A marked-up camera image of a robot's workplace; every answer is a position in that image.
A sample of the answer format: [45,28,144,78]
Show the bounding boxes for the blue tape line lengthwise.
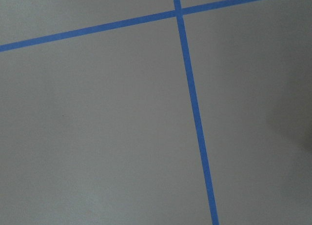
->
[173,0,219,225]

